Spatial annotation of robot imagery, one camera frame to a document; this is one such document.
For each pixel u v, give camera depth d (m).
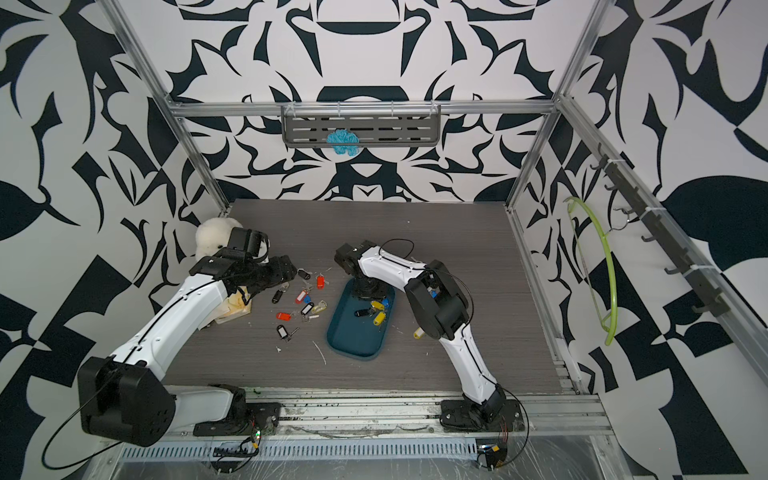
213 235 0.85
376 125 0.95
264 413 0.74
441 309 0.57
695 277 0.51
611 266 0.66
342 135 0.91
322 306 0.93
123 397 0.39
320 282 0.99
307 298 0.95
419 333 0.88
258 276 0.68
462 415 0.74
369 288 0.84
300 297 0.94
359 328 0.89
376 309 0.92
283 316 0.91
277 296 0.96
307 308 0.93
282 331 0.89
